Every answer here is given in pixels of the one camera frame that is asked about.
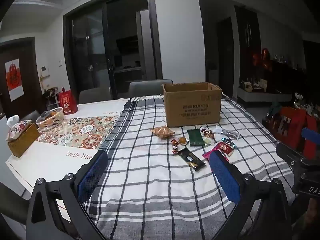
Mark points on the long white snack packet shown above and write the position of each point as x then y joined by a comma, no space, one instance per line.
227,133

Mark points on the red balloons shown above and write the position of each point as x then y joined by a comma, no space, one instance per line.
265,57

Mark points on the red gift bag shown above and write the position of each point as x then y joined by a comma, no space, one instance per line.
67,102

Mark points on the dark sliding glass door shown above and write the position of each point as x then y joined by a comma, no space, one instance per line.
112,50

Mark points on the orange round jelly cup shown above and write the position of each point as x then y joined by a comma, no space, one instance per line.
182,140

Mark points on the white plastic basket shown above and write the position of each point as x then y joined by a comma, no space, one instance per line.
51,121

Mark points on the pink snack packet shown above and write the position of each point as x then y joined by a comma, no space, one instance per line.
223,148

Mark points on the grey dining chair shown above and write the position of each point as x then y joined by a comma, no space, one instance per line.
150,88
31,116
95,95

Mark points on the orange snack packet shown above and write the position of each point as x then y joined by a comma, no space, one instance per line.
162,132

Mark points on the black and white plaid cloth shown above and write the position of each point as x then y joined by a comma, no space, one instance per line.
150,185

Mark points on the white lettered table mat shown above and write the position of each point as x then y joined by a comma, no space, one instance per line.
50,162

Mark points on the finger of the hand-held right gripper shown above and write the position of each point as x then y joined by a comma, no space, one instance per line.
311,134

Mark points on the patterned table runner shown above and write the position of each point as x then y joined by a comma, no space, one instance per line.
80,132

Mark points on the wall intercom panel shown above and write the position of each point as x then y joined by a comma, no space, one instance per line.
44,71

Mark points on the black snack bar packet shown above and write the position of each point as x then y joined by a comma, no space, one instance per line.
191,158

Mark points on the small clear green packet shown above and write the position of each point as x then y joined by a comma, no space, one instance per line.
207,142

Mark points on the white low cabinet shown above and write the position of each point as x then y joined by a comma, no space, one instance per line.
265,95

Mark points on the red and white wall calendar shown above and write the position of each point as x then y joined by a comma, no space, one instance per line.
14,80

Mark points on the brown cardboard box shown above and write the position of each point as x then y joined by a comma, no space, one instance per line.
192,107

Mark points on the dark green snack packet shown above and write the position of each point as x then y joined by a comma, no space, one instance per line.
196,138

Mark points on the red gift box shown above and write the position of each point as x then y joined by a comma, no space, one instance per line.
292,127

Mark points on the gold and purple wrapped candy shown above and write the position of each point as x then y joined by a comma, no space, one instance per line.
207,133

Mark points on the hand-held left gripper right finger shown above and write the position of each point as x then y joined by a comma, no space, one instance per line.
225,177

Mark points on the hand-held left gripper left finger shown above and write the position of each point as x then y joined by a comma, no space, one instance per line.
92,177

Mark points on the tissue box with floral cover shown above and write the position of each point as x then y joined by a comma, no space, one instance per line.
23,140

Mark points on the red candy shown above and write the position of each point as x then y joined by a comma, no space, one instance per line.
174,146

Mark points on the teal candy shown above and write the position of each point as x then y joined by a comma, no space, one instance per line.
228,142

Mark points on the dark wooden door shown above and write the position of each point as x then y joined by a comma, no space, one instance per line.
27,85

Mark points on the green gift bag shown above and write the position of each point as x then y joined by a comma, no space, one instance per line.
275,108

